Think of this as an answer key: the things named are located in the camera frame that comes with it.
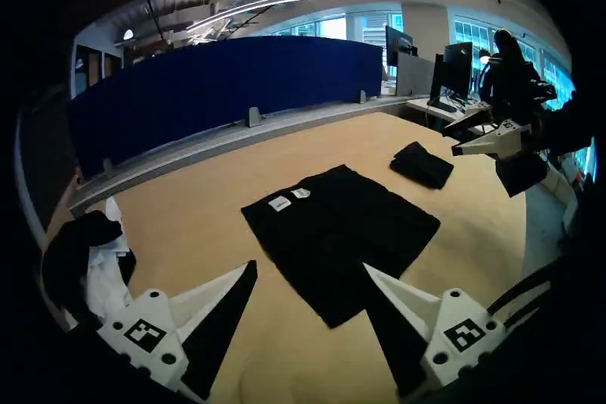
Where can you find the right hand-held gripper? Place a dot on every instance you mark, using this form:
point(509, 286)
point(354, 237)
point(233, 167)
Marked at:
point(513, 86)

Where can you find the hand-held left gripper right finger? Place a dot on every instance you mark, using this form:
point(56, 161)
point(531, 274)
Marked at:
point(454, 316)

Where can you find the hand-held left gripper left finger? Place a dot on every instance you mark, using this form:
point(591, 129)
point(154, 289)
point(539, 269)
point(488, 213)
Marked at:
point(156, 316)

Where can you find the person's right forearm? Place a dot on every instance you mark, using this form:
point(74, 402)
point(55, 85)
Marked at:
point(570, 129)

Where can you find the black and white towel heap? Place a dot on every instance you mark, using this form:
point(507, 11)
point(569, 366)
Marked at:
point(90, 257)

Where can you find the black computer monitor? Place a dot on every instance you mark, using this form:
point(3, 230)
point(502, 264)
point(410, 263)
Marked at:
point(397, 44)
point(454, 70)

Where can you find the stack of black towels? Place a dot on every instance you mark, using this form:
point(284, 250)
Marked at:
point(421, 167)

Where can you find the grey desk screen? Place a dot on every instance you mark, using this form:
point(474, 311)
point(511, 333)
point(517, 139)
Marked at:
point(414, 74)

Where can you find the blue desk screen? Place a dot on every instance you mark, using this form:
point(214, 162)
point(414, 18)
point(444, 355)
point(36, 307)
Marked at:
point(213, 86)

